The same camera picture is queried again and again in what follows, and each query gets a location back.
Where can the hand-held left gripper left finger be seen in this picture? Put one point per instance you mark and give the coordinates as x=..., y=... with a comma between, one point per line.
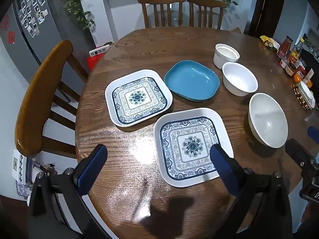
x=91, y=169

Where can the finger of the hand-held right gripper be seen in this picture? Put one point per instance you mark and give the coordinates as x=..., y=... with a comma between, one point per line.
x=299, y=154
x=314, y=132

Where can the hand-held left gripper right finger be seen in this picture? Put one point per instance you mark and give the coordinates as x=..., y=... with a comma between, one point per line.
x=224, y=169

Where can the blue patterned square plate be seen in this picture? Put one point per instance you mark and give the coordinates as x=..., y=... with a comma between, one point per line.
x=189, y=144
x=138, y=98

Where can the large white bowl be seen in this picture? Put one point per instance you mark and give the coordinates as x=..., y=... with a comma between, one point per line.
x=268, y=119

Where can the medium white bowl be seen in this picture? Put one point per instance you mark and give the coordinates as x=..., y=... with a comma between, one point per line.
x=239, y=79

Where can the plain blue square plate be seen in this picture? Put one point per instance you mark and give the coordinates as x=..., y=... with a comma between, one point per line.
x=190, y=79

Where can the white ribbed ramekin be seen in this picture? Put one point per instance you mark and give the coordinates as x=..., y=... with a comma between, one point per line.
x=225, y=54

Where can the wooden beaded trivet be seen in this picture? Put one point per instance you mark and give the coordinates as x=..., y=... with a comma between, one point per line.
x=297, y=94

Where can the pile of boxes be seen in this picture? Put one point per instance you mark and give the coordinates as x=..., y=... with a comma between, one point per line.
x=37, y=176

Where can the red label jar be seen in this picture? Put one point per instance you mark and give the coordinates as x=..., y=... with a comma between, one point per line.
x=301, y=71

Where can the brown sauce jar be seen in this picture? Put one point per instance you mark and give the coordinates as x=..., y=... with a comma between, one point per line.
x=291, y=70

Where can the white box with green picture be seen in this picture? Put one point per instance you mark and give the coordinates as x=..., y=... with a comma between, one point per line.
x=18, y=164

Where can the small white label jar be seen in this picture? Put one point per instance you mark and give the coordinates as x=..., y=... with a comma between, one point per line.
x=283, y=62

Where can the yellow label sauce bottle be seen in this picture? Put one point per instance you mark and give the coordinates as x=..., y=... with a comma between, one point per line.
x=296, y=53

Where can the wooden chair with curved back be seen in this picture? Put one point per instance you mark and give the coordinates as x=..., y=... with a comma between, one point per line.
x=37, y=99

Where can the red sauce bottle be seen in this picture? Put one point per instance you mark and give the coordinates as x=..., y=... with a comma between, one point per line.
x=285, y=47

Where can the yellow snack packet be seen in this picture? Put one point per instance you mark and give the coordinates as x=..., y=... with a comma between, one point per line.
x=269, y=42

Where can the white power strip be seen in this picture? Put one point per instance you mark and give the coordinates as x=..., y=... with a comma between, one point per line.
x=99, y=50

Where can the dark wooden door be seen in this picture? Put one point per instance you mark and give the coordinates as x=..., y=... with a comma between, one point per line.
x=266, y=10

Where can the grey refrigerator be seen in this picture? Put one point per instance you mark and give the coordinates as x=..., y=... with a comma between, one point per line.
x=52, y=29

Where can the square red fridge decal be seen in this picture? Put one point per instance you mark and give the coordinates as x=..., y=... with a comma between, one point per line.
x=11, y=37

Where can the long trailing green plant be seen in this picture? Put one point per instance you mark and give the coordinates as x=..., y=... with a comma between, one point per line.
x=74, y=7

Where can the wooden slat-back chair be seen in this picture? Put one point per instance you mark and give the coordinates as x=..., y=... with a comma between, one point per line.
x=206, y=2
x=159, y=0

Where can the group of fridge photos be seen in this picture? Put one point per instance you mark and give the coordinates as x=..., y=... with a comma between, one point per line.
x=33, y=10

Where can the round red fridge decal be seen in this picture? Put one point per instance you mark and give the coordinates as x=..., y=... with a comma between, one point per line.
x=4, y=23

